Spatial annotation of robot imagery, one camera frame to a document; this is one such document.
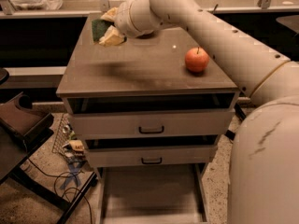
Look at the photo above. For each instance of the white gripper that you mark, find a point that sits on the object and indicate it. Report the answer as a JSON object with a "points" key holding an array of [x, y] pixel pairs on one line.
{"points": [[122, 19]]}

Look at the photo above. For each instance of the green yellow sponge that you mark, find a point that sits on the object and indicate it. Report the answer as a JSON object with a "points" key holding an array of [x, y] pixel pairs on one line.
{"points": [[99, 28]]}

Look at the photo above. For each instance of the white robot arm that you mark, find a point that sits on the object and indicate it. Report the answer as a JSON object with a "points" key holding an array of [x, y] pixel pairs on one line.
{"points": [[264, 166]]}

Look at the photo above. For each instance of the grey drawer cabinet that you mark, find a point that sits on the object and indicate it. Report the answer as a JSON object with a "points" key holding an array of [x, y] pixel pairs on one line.
{"points": [[141, 67]]}

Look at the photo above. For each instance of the top grey drawer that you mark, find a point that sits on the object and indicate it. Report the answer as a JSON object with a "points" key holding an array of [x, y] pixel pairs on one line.
{"points": [[163, 116]]}

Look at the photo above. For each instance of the middle grey drawer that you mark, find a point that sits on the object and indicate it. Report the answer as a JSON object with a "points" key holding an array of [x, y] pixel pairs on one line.
{"points": [[151, 151]]}

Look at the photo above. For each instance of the bottom open grey drawer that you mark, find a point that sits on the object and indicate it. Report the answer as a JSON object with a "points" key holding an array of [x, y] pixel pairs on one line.
{"points": [[154, 194]]}

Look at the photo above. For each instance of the red apple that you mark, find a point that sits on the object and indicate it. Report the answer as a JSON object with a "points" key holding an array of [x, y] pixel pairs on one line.
{"points": [[196, 60]]}

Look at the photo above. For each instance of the dark brown chair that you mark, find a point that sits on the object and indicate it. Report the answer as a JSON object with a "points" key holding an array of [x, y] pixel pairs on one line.
{"points": [[22, 130]]}

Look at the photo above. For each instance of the blue tape strips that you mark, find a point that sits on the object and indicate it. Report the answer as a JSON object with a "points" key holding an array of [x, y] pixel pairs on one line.
{"points": [[72, 176]]}

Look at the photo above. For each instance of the black table leg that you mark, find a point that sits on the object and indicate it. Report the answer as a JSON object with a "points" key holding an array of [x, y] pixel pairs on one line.
{"points": [[239, 112]]}

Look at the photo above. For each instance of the wire mesh basket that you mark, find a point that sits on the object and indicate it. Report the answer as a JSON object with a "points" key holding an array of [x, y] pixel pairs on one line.
{"points": [[62, 135]]}

